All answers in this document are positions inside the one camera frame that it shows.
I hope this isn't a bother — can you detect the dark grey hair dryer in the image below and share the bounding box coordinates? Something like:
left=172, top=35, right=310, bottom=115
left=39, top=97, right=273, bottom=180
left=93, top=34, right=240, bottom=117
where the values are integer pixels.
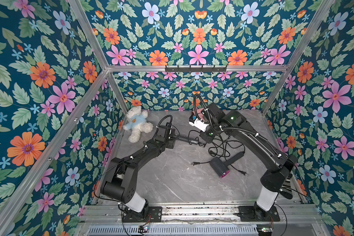
left=174, top=135, right=206, bottom=147
left=209, top=151, right=245, bottom=179

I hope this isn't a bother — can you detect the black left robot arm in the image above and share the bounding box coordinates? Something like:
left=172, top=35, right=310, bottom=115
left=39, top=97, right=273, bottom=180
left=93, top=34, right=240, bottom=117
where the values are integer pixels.
left=100, top=122, right=179, bottom=213

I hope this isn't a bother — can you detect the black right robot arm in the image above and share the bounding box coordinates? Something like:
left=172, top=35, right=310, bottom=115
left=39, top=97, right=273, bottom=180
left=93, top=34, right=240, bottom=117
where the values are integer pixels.
left=189, top=103, right=297, bottom=212

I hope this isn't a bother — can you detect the pink hair dryer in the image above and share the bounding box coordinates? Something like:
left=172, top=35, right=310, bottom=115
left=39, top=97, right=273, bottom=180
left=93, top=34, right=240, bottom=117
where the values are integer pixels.
left=192, top=108, right=205, bottom=119

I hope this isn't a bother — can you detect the white teddy bear blue shirt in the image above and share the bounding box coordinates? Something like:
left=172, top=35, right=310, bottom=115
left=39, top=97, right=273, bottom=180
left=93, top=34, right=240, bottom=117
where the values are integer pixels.
left=123, top=106, right=153, bottom=143

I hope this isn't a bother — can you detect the striped black white sock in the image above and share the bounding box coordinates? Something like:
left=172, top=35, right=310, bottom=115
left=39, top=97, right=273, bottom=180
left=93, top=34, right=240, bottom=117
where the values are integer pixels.
left=280, top=174, right=293, bottom=200

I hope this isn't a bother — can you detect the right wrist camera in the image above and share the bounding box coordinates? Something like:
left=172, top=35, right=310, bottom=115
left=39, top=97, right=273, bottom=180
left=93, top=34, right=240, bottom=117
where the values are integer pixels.
left=189, top=115, right=209, bottom=132

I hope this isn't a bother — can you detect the black cord with plug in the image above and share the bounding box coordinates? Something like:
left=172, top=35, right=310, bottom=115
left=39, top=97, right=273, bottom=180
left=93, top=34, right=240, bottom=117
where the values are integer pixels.
left=191, top=160, right=248, bottom=176

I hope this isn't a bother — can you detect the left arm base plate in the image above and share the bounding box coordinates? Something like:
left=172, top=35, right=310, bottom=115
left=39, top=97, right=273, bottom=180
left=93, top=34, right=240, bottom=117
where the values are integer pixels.
left=122, top=206, right=163, bottom=223

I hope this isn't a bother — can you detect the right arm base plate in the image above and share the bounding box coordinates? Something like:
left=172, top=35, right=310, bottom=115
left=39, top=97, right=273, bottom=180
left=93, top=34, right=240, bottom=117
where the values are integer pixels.
left=237, top=205, right=280, bottom=222

